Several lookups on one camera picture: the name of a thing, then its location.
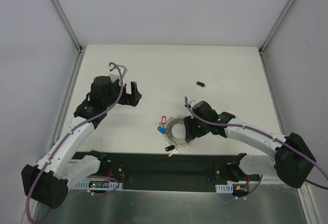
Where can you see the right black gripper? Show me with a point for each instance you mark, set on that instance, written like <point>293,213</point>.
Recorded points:
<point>189,129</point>

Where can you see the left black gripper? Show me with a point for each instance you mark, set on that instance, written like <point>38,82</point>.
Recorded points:
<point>128,97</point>

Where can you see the metal disc with keyrings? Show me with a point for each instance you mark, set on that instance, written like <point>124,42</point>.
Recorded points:
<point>176,133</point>

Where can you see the black key fob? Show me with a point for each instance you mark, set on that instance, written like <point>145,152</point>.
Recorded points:
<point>171,150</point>
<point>201,84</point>

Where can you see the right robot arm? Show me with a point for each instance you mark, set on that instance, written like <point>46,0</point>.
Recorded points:
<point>285,156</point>

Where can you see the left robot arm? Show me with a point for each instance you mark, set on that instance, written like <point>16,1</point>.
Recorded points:
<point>50,180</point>

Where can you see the red key tag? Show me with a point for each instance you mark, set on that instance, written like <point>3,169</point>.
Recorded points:
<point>163,120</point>

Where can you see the blue key tag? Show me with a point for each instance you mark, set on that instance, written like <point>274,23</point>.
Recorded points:
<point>161,129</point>

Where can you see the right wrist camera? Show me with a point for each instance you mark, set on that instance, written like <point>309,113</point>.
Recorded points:
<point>190,103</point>

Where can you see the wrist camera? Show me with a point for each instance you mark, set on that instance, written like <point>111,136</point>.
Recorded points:
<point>190,103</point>
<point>115,72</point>

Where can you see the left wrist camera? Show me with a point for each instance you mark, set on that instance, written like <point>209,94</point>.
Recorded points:
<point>115,72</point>

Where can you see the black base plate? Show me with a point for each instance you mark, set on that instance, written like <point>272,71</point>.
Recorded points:
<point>183,173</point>

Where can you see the right cable duct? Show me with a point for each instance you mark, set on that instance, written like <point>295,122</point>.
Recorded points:
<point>224,189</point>

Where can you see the cable duct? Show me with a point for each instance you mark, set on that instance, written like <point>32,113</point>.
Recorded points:
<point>97,185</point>
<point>224,189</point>

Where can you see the left cable duct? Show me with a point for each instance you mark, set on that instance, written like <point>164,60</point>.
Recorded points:
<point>97,185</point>

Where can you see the left aluminium frame post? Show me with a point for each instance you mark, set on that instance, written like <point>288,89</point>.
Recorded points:
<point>66,24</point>

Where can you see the aluminium frame post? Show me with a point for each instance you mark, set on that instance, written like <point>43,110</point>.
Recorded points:
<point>66,24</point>
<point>279,20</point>

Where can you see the right aluminium frame post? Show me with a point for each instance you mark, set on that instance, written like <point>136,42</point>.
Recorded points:
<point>279,20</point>

